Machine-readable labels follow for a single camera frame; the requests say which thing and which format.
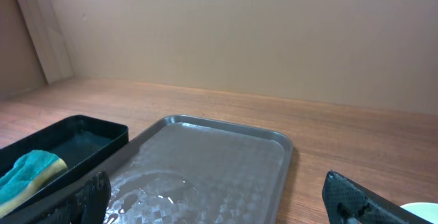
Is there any green yellow sponge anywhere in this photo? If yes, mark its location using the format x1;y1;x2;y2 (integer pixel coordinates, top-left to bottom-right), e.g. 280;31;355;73
1;150;68;218

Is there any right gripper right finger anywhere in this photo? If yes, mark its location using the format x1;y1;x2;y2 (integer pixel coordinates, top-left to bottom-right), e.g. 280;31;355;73
322;171;428;224

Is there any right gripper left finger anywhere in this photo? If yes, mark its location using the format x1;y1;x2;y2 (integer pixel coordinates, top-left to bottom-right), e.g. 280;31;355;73
34;172;112;224

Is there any brown plastic serving tray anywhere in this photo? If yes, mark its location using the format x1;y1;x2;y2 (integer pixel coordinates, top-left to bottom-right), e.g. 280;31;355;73
1;115;294;223

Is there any white plate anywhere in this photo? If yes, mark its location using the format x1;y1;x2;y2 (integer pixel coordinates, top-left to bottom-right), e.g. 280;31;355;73
401;202;438;224

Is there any black rectangular tray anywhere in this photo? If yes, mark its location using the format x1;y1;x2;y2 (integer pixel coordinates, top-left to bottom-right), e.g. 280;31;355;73
1;115;129;212

